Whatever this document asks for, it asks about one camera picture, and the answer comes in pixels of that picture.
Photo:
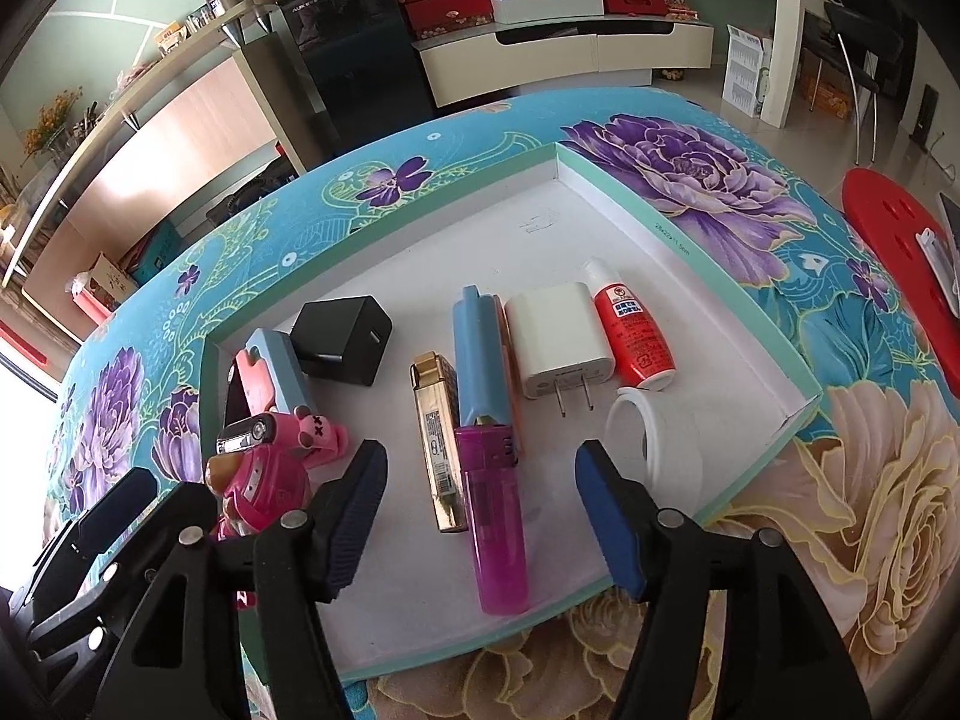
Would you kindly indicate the black charger cube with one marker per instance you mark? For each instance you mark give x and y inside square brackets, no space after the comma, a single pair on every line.
[337,337]

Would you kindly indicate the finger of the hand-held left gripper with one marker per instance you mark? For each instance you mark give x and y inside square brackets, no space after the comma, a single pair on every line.
[184,502]
[112,502]

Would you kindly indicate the red gift box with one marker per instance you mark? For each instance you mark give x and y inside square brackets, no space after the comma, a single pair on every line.
[450,15]

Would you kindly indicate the flat red box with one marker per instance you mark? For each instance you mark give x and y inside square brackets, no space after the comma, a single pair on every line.
[645,1]

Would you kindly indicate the white flat box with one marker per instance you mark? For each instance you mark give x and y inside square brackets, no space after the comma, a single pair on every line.
[547,6]

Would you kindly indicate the white packet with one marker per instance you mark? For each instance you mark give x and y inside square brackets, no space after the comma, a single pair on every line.
[941,247]

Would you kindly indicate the white desk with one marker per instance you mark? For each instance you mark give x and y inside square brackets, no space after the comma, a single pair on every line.
[787,22]

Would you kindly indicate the black bag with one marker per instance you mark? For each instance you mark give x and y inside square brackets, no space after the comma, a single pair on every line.
[251,199]

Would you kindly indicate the white printed carton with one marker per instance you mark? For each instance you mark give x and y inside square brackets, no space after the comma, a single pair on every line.
[746,71]

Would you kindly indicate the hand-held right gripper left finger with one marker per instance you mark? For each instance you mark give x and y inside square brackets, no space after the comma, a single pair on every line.
[352,517]

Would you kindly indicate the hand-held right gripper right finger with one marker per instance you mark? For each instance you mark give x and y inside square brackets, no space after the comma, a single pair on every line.
[607,510]

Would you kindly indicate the teal white cardboard box lid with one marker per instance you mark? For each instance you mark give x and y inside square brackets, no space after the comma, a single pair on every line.
[525,255]

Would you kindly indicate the black chair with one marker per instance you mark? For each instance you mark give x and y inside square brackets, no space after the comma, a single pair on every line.
[862,37]

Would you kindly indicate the pink toy bear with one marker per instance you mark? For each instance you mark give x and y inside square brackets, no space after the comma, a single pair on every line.
[262,487]

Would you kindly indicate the orange box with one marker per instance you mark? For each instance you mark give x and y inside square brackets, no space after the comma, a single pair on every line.
[825,94]

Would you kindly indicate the white television stand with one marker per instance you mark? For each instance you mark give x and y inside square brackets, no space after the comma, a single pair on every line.
[562,60]

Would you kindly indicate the white charger plug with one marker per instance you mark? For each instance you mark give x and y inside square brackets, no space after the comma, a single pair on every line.
[555,337]

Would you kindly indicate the black toy car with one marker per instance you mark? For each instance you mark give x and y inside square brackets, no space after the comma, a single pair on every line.
[238,397]

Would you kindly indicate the red glue bottle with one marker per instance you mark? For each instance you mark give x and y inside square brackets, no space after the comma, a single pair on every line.
[637,337]

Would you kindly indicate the brown cardboard box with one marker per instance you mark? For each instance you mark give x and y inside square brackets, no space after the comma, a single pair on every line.
[114,274]

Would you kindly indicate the wooden sideboard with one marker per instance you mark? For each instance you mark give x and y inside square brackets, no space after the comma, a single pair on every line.
[172,142]

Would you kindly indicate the pink translucent lighter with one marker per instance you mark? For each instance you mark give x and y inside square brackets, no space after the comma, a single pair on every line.
[499,532]

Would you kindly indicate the yellow flower bouquet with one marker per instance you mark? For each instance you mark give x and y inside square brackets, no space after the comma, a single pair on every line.
[52,116]

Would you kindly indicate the black cabinet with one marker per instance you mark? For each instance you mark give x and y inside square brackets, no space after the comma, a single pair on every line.
[360,67]

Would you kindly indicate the red round stool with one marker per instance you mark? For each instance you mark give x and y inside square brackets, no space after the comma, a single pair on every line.
[877,217]

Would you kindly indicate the black router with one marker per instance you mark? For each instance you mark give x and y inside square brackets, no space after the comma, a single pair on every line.
[926,112]

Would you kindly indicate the gold patterned lighter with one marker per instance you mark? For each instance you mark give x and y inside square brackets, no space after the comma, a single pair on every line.
[439,457]

